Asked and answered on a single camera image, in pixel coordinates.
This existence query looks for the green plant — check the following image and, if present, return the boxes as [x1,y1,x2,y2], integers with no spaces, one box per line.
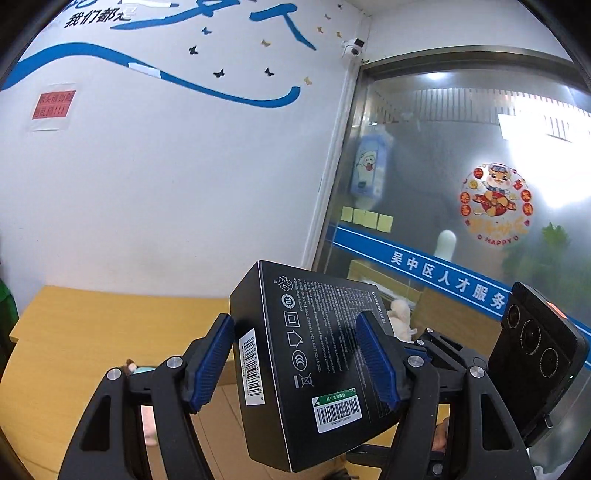
[503,222,583,296]

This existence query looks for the butterfly wall decals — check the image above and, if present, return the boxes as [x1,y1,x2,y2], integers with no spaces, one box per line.
[187,11,345,88]

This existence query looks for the wooden desk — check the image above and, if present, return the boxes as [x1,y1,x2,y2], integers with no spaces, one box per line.
[0,285,259,480]

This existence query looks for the white rounded bottle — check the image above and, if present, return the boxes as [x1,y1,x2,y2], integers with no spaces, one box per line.
[436,230,458,264]

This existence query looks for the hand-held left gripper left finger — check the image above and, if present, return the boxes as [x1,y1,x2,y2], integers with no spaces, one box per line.
[58,314,236,480]

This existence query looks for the blue window banner strip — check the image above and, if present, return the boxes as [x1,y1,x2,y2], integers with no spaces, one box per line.
[333,225,591,340]

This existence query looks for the blue bear poster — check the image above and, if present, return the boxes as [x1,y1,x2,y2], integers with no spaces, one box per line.
[350,133,394,200]

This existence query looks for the white plush toy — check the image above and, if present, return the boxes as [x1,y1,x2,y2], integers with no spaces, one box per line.
[386,299,419,341]

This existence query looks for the round festive window sticker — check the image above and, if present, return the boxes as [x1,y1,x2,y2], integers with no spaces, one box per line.
[459,161,535,245]

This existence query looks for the red paper notice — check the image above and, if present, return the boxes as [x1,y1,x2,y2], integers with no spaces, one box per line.
[27,83,78,134]

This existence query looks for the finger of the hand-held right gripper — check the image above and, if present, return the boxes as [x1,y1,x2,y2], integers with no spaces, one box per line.
[414,327,490,371]

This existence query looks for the black cardboard box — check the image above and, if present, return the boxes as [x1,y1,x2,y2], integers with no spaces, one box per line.
[229,260,402,474]

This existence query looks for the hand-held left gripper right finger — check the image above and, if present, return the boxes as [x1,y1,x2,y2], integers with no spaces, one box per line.
[355,311,532,480]

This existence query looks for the blue wall lettering decal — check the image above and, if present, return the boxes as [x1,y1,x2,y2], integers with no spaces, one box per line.
[0,0,319,110]

